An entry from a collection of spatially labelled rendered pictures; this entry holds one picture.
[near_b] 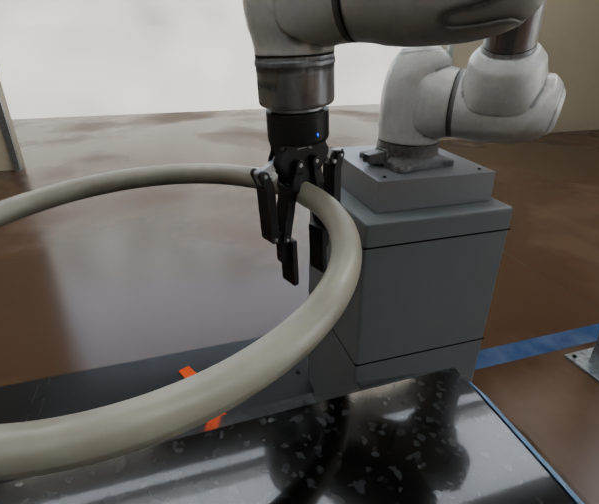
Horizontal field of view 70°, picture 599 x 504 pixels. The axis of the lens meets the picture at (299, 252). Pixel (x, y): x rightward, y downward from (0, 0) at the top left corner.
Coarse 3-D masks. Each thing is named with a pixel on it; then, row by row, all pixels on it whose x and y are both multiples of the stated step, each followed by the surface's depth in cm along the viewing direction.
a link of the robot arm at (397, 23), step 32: (352, 0) 37; (384, 0) 35; (416, 0) 34; (448, 0) 33; (480, 0) 33; (512, 0) 33; (544, 0) 35; (352, 32) 40; (384, 32) 38; (416, 32) 37; (448, 32) 36; (480, 32) 36
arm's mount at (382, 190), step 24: (360, 168) 105; (384, 168) 106; (432, 168) 106; (456, 168) 106; (480, 168) 106; (360, 192) 106; (384, 192) 98; (408, 192) 100; (432, 192) 102; (456, 192) 104; (480, 192) 106
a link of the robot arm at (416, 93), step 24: (408, 48) 97; (432, 48) 96; (408, 72) 96; (432, 72) 95; (456, 72) 95; (384, 96) 103; (408, 96) 98; (432, 96) 96; (384, 120) 104; (408, 120) 100; (432, 120) 98; (408, 144) 103; (432, 144) 104
